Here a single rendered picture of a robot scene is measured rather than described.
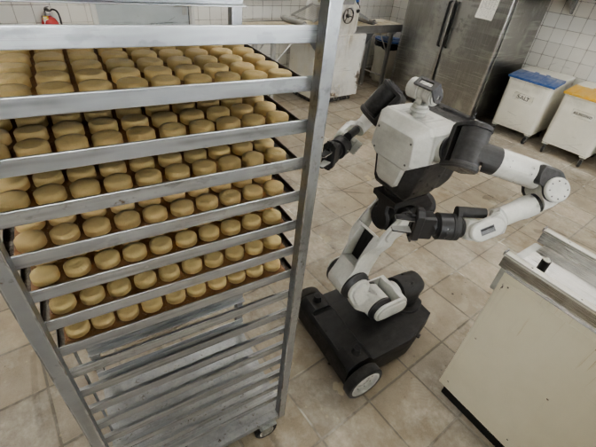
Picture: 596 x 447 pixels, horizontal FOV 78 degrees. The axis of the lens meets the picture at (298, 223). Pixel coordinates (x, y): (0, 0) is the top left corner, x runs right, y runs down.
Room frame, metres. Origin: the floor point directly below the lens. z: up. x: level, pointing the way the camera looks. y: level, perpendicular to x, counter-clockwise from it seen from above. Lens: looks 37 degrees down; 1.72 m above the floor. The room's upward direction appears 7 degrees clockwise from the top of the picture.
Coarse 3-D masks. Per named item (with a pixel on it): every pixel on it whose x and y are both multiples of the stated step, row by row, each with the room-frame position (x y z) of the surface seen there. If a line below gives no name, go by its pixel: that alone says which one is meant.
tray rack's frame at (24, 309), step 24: (0, 240) 0.43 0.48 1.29; (0, 264) 0.40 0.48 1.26; (0, 288) 0.40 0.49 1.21; (24, 288) 0.42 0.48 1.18; (24, 312) 0.40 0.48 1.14; (48, 336) 0.42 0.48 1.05; (240, 336) 1.09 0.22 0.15; (48, 360) 0.40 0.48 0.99; (192, 360) 0.94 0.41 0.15; (72, 384) 0.41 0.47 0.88; (120, 384) 0.79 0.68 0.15; (168, 384) 0.81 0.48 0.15; (240, 384) 0.85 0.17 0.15; (264, 384) 0.86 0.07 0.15; (72, 408) 0.40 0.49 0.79; (120, 408) 0.69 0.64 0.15; (192, 408) 0.72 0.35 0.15; (216, 408) 0.73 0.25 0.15; (240, 408) 0.74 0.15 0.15; (264, 408) 0.76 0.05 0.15; (96, 432) 0.41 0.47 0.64; (168, 432) 0.62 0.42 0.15; (192, 432) 0.63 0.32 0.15; (216, 432) 0.64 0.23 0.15; (240, 432) 0.65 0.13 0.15; (264, 432) 0.69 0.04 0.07
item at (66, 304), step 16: (256, 240) 0.77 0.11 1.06; (272, 240) 0.78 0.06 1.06; (208, 256) 0.69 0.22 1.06; (224, 256) 0.71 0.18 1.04; (240, 256) 0.71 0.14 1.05; (144, 272) 0.61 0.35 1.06; (160, 272) 0.61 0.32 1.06; (176, 272) 0.62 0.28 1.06; (192, 272) 0.64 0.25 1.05; (96, 288) 0.54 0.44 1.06; (112, 288) 0.55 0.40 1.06; (128, 288) 0.56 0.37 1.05; (144, 288) 0.57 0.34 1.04; (64, 304) 0.49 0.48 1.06; (80, 304) 0.51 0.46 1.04; (96, 304) 0.51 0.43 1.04
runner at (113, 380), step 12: (276, 312) 0.77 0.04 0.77; (252, 324) 0.69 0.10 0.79; (264, 324) 0.72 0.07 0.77; (216, 336) 0.65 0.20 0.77; (228, 336) 0.65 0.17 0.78; (192, 348) 0.59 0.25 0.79; (204, 348) 0.61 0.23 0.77; (156, 360) 0.54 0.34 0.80; (168, 360) 0.55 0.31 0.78; (120, 372) 0.51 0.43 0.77; (132, 372) 0.50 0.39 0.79; (144, 372) 0.52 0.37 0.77; (96, 384) 0.46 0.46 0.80; (108, 384) 0.47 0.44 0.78; (84, 396) 0.44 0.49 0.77
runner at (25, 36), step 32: (0, 32) 0.49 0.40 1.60; (32, 32) 0.51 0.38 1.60; (64, 32) 0.53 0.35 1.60; (96, 32) 0.55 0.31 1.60; (128, 32) 0.58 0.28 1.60; (160, 32) 0.60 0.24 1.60; (192, 32) 0.63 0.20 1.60; (224, 32) 0.66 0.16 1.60; (256, 32) 0.69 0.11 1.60; (288, 32) 0.73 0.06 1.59
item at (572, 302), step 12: (504, 252) 1.05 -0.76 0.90; (504, 264) 1.03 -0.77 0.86; (516, 264) 1.01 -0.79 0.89; (528, 264) 1.00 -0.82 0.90; (516, 276) 0.99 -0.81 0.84; (528, 276) 0.97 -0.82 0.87; (540, 276) 0.94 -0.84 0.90; (540, 288) 0.93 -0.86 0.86; (552, 288) 0.91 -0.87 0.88; (564, 288) 0.89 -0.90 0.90; (552, 300) 0.89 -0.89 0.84; (564, 300) 0.87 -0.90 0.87; (576, 300) 0.85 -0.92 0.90; (576, 312) 0.83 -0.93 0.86; (588, 312) 0.82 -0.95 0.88; (588, 324) 0.80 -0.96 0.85
